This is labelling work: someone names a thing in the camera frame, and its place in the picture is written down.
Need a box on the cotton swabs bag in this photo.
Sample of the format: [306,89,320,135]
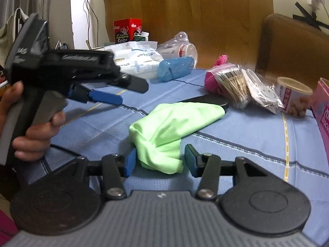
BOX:
[217,63,251,109]

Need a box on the pink fluffy sock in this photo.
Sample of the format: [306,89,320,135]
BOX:
[204,55,228,95]

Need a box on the pink storage box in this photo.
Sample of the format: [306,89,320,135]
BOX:
[311,78,329,157]

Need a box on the brown chair back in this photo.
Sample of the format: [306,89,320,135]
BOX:
[255,14,328,90]

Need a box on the light green cloth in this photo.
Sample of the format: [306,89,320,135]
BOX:
[129,102,225,175]

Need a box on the paper snack cup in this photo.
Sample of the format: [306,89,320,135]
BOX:
[276,77,313,118]

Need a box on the blue plastic case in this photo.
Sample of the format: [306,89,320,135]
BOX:
[157,56,195,82]

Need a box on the red tin box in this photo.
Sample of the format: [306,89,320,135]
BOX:
[113,19,142,44]

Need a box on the blue table cloth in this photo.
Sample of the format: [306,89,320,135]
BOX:
[24,69,328,245]

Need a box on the person's left hand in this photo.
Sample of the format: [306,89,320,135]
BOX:
[0,81,66,162]

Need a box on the smiley keychain plastic bag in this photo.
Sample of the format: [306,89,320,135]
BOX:
[241,69,283,114]

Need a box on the black flat pouch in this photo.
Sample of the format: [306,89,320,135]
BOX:
[182,93,229,112]

